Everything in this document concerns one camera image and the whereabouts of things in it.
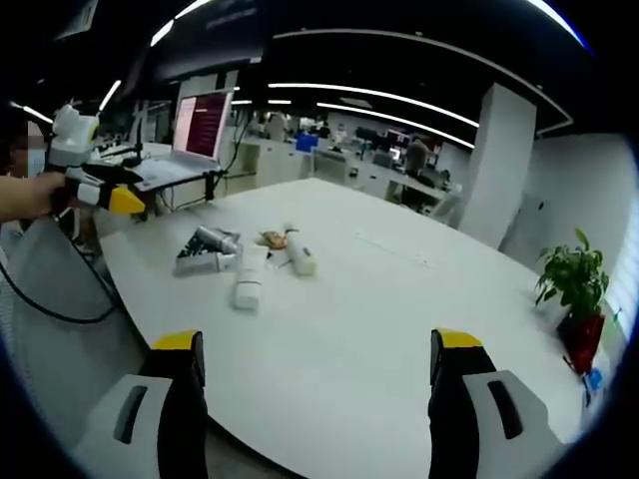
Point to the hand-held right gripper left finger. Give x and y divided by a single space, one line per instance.
150 424

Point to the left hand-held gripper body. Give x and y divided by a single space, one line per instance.
70 137

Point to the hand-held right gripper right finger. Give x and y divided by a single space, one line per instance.
479 424

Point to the silver skincare tube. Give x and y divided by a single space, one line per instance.
215 238

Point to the white skincare tube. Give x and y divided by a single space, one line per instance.
249 279

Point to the white skincare bottle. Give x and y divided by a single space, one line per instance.
302 254

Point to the person's left hand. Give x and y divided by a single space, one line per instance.
35 197

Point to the black desk stand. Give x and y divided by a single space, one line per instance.
136 144

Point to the open laptop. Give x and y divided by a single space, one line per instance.
197 135

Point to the small blue object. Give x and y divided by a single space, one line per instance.
594 381

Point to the green potted plant red pot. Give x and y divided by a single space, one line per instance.
576 294

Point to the dark hanging monitor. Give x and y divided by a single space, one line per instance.
209 35

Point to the blue screen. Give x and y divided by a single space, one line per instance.
306 143

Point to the white pillar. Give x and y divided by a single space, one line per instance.
499 164

